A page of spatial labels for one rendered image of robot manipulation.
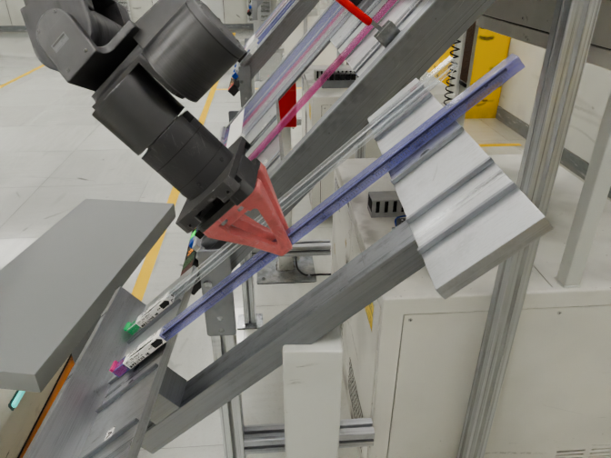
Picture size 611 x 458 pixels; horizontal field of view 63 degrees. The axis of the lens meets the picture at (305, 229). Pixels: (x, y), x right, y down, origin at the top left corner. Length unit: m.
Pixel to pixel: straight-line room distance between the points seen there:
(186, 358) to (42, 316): 0.81
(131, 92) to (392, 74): 0.42
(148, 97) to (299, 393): 0.32
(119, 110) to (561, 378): 1.00
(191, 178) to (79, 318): 0.58
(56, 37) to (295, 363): 0.35
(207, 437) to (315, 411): 0.96
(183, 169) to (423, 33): 0.43
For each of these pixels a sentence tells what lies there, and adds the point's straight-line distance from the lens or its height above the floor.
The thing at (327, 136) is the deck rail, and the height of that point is 0.92.
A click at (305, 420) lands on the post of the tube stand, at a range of 0.57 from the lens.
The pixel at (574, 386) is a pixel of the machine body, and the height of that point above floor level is 0.37.
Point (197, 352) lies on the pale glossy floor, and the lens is 1.75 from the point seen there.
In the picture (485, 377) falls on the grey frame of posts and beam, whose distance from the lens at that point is 1.04.
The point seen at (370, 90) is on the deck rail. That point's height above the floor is 0.99.
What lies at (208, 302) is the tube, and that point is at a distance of 0.52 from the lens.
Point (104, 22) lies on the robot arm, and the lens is 0.47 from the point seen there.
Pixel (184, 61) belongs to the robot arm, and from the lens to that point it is 0.41.
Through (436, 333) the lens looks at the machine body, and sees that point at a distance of 0.99.
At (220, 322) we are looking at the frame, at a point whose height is 0.62.
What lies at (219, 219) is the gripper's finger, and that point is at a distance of 0.44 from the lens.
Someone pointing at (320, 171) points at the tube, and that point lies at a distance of 0.55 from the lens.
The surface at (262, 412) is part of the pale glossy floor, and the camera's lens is 1.54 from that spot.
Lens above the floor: 1.15
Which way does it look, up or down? 29 degrees down
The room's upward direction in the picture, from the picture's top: straight up
